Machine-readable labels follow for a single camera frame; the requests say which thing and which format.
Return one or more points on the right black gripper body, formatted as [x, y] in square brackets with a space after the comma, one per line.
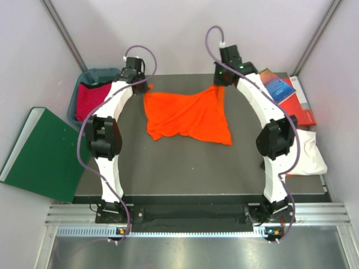
[219, 77]

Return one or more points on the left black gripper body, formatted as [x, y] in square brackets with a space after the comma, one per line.
[142, 88]

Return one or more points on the orange t-shirt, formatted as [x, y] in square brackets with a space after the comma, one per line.
[200, 116]

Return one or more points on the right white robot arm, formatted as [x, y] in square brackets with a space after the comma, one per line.
[278, 141]

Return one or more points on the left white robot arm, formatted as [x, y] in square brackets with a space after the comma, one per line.
[104, 141]

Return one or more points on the teal plastic bin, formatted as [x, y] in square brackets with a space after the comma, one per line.
[91, 77]

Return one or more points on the magenta t-shirt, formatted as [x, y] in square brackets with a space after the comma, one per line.
[89, 97]

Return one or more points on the blue orange book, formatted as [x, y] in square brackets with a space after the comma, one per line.
[277, 88]

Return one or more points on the red folder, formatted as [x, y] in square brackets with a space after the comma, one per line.
[297, 104]

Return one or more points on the white t-shirt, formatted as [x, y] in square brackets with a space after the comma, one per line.
[310, 161]

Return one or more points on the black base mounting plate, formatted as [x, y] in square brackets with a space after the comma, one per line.
[176, 215]

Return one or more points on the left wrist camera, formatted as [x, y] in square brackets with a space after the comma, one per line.
[135, 63]

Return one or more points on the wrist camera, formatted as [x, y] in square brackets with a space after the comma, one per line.
[135, 63]
[230, 56]

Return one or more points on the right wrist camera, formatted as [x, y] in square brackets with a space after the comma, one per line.
[230, 56]

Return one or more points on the green ring binder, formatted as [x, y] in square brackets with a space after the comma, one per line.
[43, 159]

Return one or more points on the aluminium rail frame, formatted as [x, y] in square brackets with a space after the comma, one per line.
[79, 221]

